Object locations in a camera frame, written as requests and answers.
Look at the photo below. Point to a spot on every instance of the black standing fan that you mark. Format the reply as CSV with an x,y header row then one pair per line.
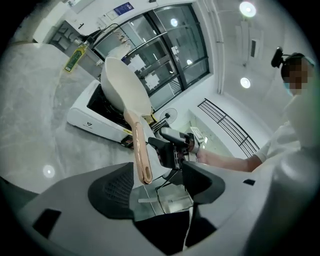
x,y
169,116

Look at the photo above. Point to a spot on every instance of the person's white shirt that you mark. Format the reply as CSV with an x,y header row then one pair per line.
x,y
287,135

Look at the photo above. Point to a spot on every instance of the ceiling air vent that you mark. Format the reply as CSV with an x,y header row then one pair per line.
x,y
253,48

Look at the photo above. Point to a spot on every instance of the large black-framed window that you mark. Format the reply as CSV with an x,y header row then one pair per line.
x,y
175,55

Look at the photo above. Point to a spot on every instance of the white ceiling pipe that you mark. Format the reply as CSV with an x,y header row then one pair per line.
x,y
220,50

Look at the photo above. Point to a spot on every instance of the yellow oil bottle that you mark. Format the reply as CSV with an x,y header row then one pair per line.
x,y
75,57

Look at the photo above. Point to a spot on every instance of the white and black stove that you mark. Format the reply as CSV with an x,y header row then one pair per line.
x,y
82,117

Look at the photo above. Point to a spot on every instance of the person's head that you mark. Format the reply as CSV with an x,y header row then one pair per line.
x,y
297,72

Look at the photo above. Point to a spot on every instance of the round ceiling light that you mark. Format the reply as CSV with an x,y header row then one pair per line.
x,y
247,9
245,82

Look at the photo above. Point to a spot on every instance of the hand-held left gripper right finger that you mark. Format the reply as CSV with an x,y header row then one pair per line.
x,y
200,182

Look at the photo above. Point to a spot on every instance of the black metal railing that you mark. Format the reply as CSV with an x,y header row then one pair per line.
x,y
230,122

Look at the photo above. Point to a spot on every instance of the person's right forearm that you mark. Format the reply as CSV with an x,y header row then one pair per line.
x,y
225,161

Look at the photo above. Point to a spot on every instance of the black head-worn camera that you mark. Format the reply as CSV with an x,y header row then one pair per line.
x,y
278,58

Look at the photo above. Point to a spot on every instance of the blue wall sign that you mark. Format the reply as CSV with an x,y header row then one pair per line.
x,y
123,8

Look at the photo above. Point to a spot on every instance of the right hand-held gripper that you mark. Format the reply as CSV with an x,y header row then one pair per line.
x,y
186,147

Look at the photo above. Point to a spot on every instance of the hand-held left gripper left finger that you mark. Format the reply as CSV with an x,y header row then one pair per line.
x,y
112,195

